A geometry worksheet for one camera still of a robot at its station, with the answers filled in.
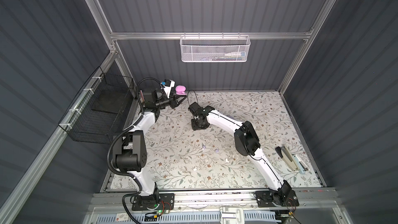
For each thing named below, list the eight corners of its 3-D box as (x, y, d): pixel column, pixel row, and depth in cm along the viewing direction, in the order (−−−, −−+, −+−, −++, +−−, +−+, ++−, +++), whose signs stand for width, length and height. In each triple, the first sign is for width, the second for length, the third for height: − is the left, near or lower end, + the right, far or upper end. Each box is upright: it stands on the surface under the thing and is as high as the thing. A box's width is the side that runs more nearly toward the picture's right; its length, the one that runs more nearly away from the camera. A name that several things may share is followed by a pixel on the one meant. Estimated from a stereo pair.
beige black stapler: (300, 176, 83) (303, 175, 80) (273, 150, 92) (275, 148, 90) (307, 169, 85) (310, 167, 83) (280, 144, 95) (282, 142, 92)
